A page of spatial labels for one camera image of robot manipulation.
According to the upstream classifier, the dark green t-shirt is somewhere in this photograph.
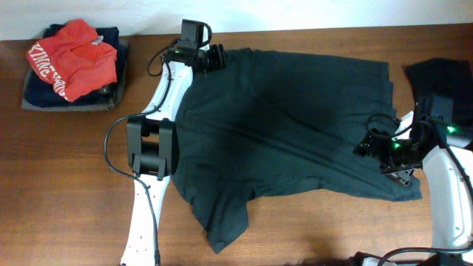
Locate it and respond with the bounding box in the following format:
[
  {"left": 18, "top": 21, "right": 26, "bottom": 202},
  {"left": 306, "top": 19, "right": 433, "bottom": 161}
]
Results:
[{"left": 172, "top": 49, "right": 421, "bottom": 253}]

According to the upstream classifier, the black garment white logo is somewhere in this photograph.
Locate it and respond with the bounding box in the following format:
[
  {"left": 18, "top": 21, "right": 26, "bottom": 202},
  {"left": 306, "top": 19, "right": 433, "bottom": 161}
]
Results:
[{"left": 404, "top": 58, "right": 472, "bottom": 126}]

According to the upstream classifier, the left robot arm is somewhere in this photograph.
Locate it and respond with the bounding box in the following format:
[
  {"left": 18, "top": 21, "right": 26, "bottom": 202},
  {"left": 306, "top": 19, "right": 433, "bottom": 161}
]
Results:
[{"left": 120, "top": 19, "right": 226, "bottom": 266}]

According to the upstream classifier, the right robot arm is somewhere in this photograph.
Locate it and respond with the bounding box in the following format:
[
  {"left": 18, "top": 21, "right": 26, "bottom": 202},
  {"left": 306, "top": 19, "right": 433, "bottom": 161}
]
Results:
[{"left": 348, "top": 94, "right": 472, "bottom": 266}]

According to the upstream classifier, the grey folded garment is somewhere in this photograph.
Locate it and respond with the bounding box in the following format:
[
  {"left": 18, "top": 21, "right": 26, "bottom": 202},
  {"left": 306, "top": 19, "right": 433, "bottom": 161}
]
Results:
[{"left": 21, "top": 37, "right": 129, "bottom": 112}]

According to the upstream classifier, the red folded shirt white lettering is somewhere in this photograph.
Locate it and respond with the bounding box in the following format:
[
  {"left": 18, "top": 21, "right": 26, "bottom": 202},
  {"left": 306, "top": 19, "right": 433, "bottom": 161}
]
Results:
[{"left": 26, "top": 19, "right": 118, "bottom": 102}]

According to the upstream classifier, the navy folded garment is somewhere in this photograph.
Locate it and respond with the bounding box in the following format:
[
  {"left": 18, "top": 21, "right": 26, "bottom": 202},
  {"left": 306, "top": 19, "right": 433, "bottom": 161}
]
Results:
[{"left": 27, "top": 27, "right": 119, "bottom": 107}]

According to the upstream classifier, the right black camera cable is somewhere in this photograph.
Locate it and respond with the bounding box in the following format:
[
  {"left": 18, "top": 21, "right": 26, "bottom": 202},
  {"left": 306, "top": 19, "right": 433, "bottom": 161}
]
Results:
[{"left": 364, "top": 112, "right": 473, "bottom": 266}]

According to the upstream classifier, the black camera cable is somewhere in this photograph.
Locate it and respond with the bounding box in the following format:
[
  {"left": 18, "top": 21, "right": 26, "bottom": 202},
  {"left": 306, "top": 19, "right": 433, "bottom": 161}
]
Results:
[
  {"left": 364, "top": 112, "right": 473, "bottom": 266},
  {"left": 103, "top": 21, "right": 214, "bottom": 266}
]

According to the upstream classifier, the left black camera cable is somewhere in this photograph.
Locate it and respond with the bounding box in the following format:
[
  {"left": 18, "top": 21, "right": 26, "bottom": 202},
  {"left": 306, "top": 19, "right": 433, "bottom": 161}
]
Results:
[{"left": 103, "top": 21, "right": 214, "bottom": 266}]

